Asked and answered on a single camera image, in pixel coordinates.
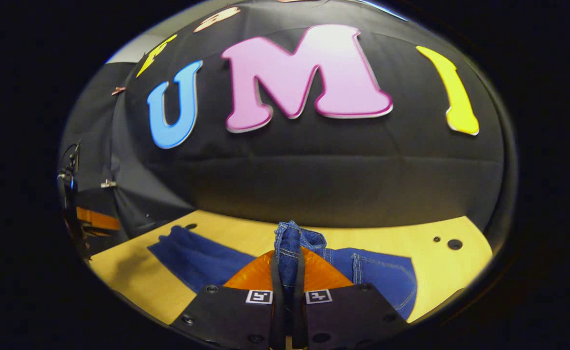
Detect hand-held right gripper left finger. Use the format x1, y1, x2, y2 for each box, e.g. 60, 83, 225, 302
171, 249, 285, 350

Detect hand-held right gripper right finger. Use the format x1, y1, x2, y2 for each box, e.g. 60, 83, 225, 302
292, 247, 410, 350

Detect blue jeans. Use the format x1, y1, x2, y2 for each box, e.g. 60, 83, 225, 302
148, 220, 417, 321

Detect black backdrop cloth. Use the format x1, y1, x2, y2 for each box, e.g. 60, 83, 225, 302
61, 0, 505, 244

